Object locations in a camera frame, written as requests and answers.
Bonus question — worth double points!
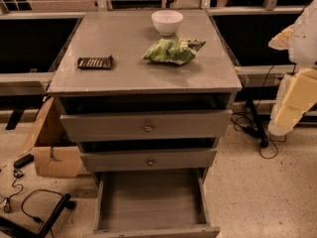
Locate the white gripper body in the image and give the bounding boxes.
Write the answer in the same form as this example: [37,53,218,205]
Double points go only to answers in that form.
[268,25,293,51]

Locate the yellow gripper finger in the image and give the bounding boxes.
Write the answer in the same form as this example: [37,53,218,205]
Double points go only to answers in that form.
[268,68,317,136]

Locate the grey bottom drawer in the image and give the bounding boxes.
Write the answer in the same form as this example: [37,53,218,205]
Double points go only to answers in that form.
[83,169,220,238]

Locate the grey drawer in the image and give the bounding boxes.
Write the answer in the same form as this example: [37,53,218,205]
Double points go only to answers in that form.
[83,169,220,238]
[60,110,232,142]
[80,149,217,173]

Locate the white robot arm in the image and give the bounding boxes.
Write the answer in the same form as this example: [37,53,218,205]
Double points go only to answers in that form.
[268,0,317,136]

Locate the grey middle drawer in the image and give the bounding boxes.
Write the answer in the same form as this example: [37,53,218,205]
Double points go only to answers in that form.
[80,149,217,173]

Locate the grey drawer cabinet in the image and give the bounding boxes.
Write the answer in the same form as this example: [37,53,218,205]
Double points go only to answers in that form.
[46,9,243,183]

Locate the grey top drawer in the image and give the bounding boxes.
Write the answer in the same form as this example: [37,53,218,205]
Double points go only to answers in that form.
[60,110,232,142]

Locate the black stand leg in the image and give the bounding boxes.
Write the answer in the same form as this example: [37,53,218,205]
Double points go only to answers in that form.
[246,98,268,148]

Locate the green chip bag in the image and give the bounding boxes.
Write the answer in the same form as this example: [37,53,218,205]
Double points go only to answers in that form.
[142,38,206,65]

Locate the white ceramic bowl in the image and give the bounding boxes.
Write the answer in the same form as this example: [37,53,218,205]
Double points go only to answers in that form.
[152,10,183,36]

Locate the dark snack bar wrapper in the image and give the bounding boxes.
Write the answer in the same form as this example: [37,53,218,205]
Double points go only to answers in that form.
[77,56,114,69]

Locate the brown cardboard box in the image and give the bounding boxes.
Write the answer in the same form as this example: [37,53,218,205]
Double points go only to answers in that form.
[19,98,82,178]

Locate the black power adapter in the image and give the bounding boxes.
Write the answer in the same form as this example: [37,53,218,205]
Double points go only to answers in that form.
[13,154,34,169]

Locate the black floor cables right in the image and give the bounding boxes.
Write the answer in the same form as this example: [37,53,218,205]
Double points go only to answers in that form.
[230,64,288,160]

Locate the black floor cable left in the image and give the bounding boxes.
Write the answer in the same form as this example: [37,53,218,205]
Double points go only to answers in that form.
[0,169,65,224]

